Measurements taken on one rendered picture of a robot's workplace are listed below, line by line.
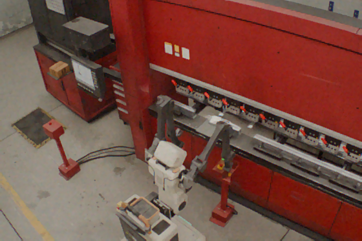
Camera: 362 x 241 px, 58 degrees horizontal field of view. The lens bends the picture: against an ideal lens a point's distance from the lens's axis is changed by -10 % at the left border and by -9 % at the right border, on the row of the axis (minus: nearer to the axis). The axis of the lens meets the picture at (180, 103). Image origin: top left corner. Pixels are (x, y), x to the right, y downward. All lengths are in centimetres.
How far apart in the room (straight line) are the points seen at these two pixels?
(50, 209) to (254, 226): 240
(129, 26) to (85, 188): 211
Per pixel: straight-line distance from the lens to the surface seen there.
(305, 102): 298
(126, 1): 338
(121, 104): 497
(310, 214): 368
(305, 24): 266
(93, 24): 360
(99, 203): 432
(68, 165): 468
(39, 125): 572
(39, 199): 462
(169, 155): 278
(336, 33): 260
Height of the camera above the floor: 331
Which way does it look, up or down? 37 degrees down
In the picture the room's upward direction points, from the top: 4 degrees counter-clockwise
